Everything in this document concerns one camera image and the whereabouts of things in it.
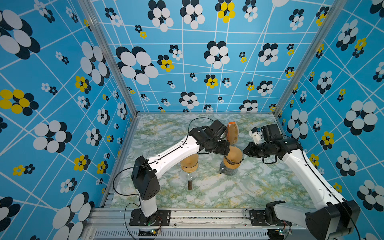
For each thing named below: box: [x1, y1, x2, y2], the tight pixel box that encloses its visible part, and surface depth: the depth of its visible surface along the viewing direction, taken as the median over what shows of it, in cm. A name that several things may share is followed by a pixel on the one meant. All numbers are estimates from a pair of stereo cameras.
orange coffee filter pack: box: [226, 121, 239, 145], surface depth 101 cm
